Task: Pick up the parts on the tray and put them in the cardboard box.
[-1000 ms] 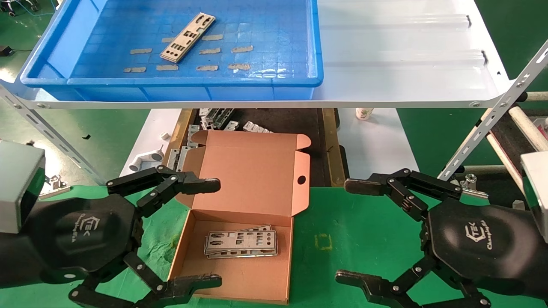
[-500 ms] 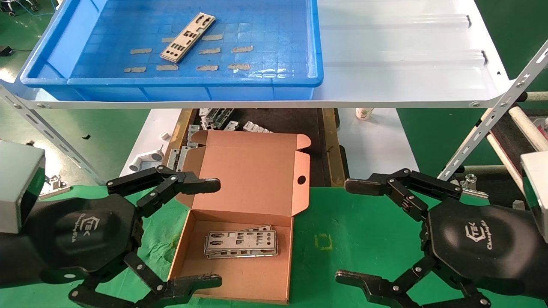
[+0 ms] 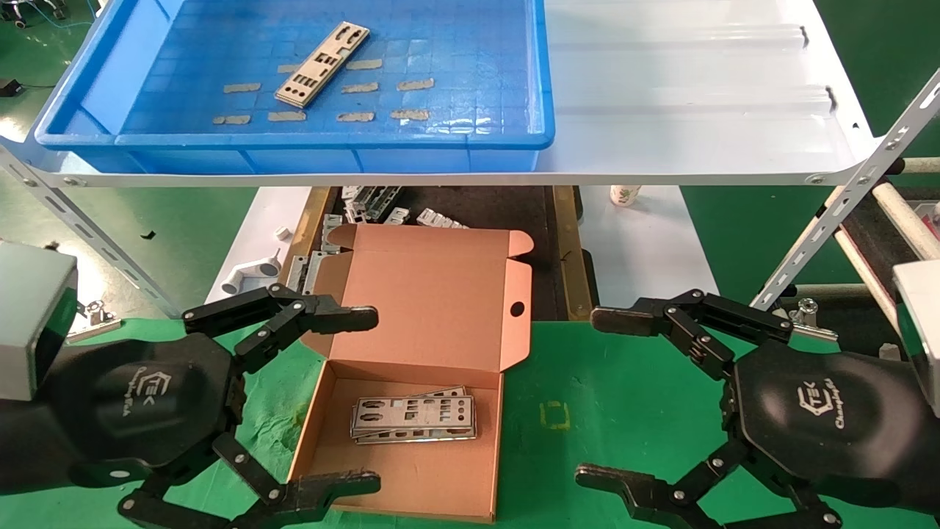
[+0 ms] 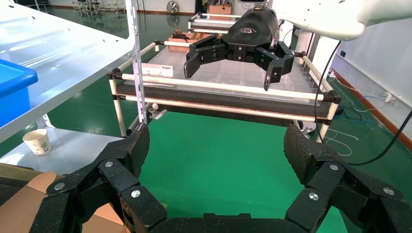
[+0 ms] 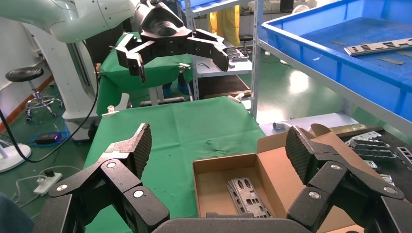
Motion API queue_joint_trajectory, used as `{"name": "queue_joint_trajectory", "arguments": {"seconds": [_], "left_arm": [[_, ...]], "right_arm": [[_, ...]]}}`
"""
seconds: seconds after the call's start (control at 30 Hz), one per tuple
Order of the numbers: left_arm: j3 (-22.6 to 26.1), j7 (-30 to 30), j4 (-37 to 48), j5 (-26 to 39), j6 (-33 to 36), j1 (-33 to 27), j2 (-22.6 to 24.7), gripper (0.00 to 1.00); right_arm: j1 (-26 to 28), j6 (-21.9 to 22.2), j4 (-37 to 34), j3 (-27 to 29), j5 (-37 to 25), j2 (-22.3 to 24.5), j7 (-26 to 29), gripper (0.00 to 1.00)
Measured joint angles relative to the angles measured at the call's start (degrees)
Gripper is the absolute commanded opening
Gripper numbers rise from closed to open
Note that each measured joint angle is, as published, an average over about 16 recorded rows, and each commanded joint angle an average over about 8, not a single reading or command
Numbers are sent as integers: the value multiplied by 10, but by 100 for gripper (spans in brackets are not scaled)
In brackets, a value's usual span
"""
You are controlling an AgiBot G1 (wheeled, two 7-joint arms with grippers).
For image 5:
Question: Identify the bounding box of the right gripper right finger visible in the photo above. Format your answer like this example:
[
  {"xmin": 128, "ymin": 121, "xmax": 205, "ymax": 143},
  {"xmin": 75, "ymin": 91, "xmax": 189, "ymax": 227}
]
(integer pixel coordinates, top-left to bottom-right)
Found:
[{"xmin": 285, "ymin": 125, "xmax": 412, "ymax": 233}]

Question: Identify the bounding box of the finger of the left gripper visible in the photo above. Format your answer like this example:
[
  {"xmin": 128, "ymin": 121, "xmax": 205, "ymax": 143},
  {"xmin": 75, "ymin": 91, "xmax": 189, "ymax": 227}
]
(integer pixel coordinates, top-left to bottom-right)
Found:
[
  {"xmin": 115, "ymin": 33, "xmax": 155, "ymax": 84},
  {"xmin": 186, "ymin": 28, "xmax": 229, "ymax": 72}
]

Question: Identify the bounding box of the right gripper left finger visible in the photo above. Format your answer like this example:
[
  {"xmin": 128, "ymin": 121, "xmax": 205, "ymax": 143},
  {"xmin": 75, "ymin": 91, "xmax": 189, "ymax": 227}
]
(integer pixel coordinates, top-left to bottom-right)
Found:
[{"xmin": 32, "ymin": 123, "xmax": 171, "ymax": 233}]

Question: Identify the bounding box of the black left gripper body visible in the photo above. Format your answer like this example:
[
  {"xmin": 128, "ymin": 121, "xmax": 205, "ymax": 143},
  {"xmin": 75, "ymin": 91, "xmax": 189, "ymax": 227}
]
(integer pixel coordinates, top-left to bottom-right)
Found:
[{"xmin": 133, "ymin": 0, "xmax": 193, "ymax": 57}]

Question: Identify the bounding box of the metal IO shield plate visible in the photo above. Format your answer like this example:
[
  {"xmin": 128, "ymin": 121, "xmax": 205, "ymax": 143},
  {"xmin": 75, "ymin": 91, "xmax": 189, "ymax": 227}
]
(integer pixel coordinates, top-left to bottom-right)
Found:
[
  {"xmin": 226, "ymin": 183, "xmax": 245, "ymax": 215},
  {"xmin": 343, "ymin": 37, "xmax": 412, "ymax": 57},
  {"xmin": 232, "ymin": 177, "xmax": 275, "ymax": 218}
]

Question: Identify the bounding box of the metal parts pile behind box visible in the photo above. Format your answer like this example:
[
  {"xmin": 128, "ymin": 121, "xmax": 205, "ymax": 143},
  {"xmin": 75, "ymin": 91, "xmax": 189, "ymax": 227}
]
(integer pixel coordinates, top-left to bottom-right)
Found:
[{"xmin": 309, "ymin": 123, "xmax": 412, "ymax": 206}]

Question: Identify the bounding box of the brown cardboard box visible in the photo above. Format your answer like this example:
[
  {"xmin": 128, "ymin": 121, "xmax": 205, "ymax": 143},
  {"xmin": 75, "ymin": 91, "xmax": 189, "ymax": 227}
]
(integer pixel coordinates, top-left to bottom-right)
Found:
[{"xmin": 192, "ymin": 123, "xmax": 384, "ymax": 233}]

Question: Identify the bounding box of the blue plastic tray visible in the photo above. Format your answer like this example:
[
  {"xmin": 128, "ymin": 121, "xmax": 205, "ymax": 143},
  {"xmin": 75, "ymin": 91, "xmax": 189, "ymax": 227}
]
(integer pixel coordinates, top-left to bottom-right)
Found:
[{"xmin": 261, "ymin": 0, "xmax": 412, "ymax": 123}]

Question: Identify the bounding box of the grey background shelf rack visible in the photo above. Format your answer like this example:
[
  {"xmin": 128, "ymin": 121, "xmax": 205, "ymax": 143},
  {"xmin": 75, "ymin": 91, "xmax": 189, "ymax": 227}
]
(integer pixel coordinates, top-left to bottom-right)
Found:
[{"xmin": 185, "ymin": 0, "xmax": 258, "ymax": 100}]

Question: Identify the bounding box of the yellow hanging cloth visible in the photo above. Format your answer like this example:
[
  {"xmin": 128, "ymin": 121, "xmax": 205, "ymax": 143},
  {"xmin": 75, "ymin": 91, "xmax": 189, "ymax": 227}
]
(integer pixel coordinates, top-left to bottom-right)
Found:
[{"xmin": 207, "ymin": 4, "xmax": 242, "ymax": 46}]

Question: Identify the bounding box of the green table cloth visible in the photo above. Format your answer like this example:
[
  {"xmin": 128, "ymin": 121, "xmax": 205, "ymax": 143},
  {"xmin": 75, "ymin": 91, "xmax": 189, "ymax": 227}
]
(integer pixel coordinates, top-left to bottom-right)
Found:
[
  {"xmin": 83, "ymin": 96, "xmax": 268, "ymax": 233},
  {"xmin": 96, "ymin": 31, "xmax": 194, "ymax": 117}
]

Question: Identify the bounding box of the black round stool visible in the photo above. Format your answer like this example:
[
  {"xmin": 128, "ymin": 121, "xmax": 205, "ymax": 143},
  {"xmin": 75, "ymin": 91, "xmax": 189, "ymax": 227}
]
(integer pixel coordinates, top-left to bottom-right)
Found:
[
  {"xmin": 4, "ymin": 67, "xmax": 64, "ymax": 123},
  {"xmin": 239, "ymin": 33, "xmax": 255, "ymax": 56}
]

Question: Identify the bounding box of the blue plastic bin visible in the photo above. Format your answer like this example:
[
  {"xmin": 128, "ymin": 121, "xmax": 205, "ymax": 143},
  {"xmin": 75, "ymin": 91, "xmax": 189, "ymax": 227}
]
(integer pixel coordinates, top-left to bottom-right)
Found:
[{"xmin": 177, "ymin": 0, "xmax": 253, "ymax": 14}]

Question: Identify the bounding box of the white power strip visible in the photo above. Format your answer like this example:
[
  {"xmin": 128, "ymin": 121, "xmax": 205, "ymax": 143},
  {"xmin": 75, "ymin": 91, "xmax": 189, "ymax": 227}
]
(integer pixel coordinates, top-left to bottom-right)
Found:
[{"xmin": 33, "ymin": 169, "xmax": 64, "ymax": 197}]

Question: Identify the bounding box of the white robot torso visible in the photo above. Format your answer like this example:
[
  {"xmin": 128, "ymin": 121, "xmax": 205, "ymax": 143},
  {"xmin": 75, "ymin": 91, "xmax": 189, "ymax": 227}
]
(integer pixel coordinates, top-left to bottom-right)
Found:
[{"xmin": 24, "ymin": 22, "xmax": 131, "ymax": 142}]

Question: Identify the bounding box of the black power adapter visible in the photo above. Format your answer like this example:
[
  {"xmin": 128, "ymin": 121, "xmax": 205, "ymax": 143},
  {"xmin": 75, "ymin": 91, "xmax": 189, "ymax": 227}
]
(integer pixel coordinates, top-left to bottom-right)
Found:
[{"xmin": 34, "ymin": 132, "xmax": 62, "ymax": 146}]

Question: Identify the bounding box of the white plastic pipe fitting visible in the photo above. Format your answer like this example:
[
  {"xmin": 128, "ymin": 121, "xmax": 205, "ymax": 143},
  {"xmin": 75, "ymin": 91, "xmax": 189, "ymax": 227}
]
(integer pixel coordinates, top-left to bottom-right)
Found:
[{"xmin": 272, "ymin": 121, "xmax": 292, "ymax": 131}]

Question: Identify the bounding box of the white round stand base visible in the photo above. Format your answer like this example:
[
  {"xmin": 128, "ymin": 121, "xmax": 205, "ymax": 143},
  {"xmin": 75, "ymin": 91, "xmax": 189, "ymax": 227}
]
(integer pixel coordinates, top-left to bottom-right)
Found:
[{"xmin": 0, "ymin": 142, "xmax": 32, "ymax": 174}]

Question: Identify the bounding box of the grey slotted shelf post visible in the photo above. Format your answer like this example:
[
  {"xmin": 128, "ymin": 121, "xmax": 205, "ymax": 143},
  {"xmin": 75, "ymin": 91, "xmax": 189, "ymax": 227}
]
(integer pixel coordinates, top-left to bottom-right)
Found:
[{"xmin": 250, "ymin": 0, "xmax": 265, "ymax": 120}]

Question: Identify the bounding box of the loose metal bracket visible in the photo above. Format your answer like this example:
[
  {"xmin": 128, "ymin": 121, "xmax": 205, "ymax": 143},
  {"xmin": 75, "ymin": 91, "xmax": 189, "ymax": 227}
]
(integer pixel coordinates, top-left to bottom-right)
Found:
[
  {"xmin": 352, "ymin": 143, "xmax": 397, "ymax": 162},
  {"xmin": 395, "ymin": 146, "xmax": 412, "ymax": 168},
  {"xmin": 346, "ymin": 130, "xmax": 392, "ymax": 149}
]

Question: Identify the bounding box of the black floor cable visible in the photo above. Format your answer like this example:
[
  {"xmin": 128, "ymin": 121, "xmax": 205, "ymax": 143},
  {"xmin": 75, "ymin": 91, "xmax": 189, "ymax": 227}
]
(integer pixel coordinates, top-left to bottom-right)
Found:
[{"xmin": 0, "ymin": 42, "xmax": 99, "ymax": 164}]

